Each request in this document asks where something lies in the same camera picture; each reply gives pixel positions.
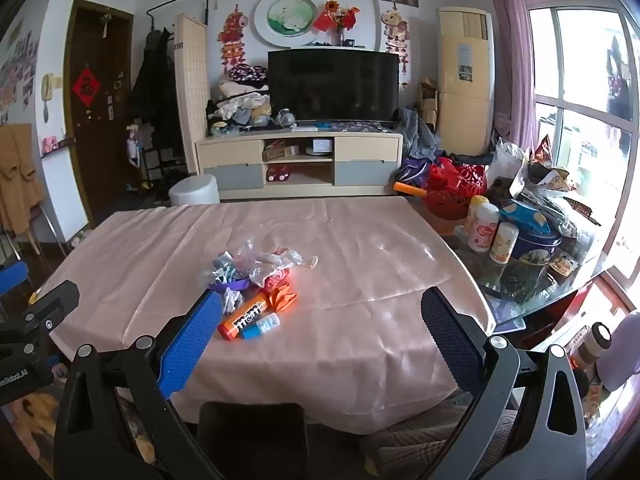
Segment cream standing air conditioner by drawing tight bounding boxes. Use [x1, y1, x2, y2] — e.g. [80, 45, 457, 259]
[436, 6, 496, 157]

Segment cream grey TV cabinet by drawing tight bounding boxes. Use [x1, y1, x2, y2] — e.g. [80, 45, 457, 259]
[195, 127, 404, 200]

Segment black metal coat rack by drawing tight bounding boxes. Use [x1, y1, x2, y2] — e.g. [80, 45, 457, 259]
[146, 0, 210, 186]

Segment white crumpled paper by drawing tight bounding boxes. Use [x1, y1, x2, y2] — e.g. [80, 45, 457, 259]
[221, 287, 246, 317]

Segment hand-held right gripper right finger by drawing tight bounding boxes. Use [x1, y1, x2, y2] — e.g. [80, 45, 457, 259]
[420, 286, 591, 480]

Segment red diamond door paper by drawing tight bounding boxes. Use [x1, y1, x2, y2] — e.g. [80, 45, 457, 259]
[71, 64, 108, 107]

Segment red gold candy wrapper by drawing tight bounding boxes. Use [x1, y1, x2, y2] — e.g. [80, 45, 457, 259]
[261, 269, 292, 292]

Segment red fish wall hanging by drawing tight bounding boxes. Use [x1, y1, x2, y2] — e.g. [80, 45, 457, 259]
[216, 4, 251, 81]

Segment wall photo collage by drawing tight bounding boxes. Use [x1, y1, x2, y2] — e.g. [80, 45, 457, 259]
[0, 27, 41, 126]

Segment red plastic basket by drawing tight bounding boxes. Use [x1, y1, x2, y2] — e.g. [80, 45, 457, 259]
[422, 156, 488, 221]

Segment pile of snack bags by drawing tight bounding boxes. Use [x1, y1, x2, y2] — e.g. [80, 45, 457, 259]
[487, 135, 608, 251]

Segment tan hanging robe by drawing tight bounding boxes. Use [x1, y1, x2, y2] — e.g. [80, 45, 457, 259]
[0, 122, 47, 238]

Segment grey clothes heap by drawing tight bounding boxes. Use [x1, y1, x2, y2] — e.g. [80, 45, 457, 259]
[398, 106, 443, 163]

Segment orange foam stick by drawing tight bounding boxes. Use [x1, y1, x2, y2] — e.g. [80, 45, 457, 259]
[393, 181, 432, 197]

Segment small pink white bag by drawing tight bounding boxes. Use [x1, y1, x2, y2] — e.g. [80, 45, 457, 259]
[126, 124, 142, 168]

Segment pink satin tablecloth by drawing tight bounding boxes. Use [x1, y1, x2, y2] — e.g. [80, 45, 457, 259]
[31, 196, 497, 436]

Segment dark clothes outside window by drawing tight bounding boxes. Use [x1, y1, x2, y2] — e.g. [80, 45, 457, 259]
[606, 35, 635, 113]

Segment beige animal wall hanging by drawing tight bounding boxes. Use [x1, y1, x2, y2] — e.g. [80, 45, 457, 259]
[381, 4, 412, 68]

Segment lavender bottle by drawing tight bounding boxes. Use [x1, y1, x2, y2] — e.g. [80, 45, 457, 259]
[595, 310, 640, 392]

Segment small blue white bottle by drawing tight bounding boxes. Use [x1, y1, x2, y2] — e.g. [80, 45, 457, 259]
[240, 312, 282, 341]

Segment grey plaid cloth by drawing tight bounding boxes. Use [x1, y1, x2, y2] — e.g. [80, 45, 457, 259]
[359, 400, 518, 480]

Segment white framed window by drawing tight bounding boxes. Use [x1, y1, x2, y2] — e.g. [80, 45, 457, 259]
[520, 0, 640, 281]

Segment white round stool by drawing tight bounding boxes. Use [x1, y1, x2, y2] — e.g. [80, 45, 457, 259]
[168, 175, 221, 207]

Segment brown cardboard box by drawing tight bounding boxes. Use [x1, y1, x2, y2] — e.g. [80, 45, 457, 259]
[416, 77, 440, 131]

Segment white brown cup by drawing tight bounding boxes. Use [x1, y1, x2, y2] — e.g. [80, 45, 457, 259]
[569, 322, 613, 368]

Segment blue snack packet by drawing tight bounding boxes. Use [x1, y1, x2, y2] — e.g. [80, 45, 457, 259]
[499, 199, 552, 236]

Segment white board panel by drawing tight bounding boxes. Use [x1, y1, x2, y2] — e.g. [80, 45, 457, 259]
[39, 142, 92, 243]

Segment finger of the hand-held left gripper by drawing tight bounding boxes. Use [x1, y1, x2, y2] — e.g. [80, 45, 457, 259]
[0, 280, 81, 361]
[0, 260, 29, 293]

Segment orange candy tube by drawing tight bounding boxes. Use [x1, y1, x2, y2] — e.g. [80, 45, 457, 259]
[217, 299, 272, 342]

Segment pile of folded clothes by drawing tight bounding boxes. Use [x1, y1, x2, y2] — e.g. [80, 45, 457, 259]
[206, 82, 273, 131]

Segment purple bag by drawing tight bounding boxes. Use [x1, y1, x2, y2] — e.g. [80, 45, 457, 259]
[397, 156, 436, 188]

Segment grey-blue crumpled wrapper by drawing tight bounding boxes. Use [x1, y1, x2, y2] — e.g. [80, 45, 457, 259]
[204, 252, 241, 286]

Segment dark brown door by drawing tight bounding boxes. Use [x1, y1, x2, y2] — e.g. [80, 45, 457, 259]
[62, 0, 136, 221]

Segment dark hanging coats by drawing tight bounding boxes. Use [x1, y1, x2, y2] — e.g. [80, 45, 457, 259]
[131, 27, 183, 161]

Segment pink curtain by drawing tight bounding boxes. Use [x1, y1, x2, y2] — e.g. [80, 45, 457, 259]
[482, 0, 538, 153]

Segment round white wall picture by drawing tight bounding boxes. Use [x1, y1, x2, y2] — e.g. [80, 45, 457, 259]
[253, 0, 319, 50]

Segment glass side table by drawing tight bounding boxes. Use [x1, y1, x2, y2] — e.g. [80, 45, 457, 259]
[440, 205, 613, 326]

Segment black television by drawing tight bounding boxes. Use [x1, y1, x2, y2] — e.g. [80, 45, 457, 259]
[267, 49, 401, 123]

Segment dark narrow shelf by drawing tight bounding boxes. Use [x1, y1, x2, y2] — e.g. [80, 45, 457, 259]
[40, 137, 77, 162]

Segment beige folding screen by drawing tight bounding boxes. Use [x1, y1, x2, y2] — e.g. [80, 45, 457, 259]
[173, 13, 213, 176]

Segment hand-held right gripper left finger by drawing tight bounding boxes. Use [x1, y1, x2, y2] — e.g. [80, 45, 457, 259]
[54, 289, 223, 480]

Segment sunflower vase with red flags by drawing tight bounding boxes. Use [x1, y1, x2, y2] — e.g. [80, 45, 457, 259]
[312, 0, 362, 48]

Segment orange crumpled paper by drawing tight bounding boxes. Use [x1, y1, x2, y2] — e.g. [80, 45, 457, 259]
[267, 285, 300, 317]

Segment dark patterned cloth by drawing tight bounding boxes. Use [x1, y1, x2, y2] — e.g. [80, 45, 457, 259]
[330, 120, 398, 134]

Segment small cardboard packets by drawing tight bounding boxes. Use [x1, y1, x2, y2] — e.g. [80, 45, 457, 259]
[262, 141, 301, 162]

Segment blue round tin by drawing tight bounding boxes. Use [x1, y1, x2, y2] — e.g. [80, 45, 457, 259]
[510, 230, 565, 281]

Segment purple patterned cushion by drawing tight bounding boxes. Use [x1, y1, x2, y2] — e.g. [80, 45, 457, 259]
[227, 65, 269, 86]

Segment black trash bin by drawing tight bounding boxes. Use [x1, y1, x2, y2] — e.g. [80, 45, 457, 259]
[196, 401, 310, 480]

